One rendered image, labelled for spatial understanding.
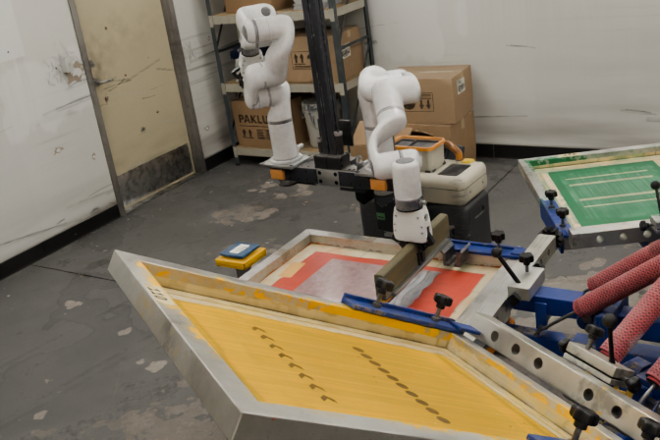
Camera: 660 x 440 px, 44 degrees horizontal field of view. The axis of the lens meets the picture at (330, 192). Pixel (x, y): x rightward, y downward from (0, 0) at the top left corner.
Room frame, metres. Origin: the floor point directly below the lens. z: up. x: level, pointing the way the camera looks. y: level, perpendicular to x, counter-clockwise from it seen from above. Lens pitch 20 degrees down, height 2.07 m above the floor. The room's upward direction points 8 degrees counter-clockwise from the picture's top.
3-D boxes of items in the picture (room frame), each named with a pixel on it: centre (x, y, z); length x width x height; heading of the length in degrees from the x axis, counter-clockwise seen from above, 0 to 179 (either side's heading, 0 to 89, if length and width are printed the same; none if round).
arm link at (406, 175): (2.11, -0.22, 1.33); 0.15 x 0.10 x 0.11; 1
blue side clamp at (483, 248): (2.26, -0.41, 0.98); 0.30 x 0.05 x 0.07; 55
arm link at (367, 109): (2.74, -0.21, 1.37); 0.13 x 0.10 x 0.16; 91
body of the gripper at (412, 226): (2.07, -0.21, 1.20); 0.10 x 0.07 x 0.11; 55
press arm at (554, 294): (1.85, -0.52, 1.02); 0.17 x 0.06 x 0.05; 55
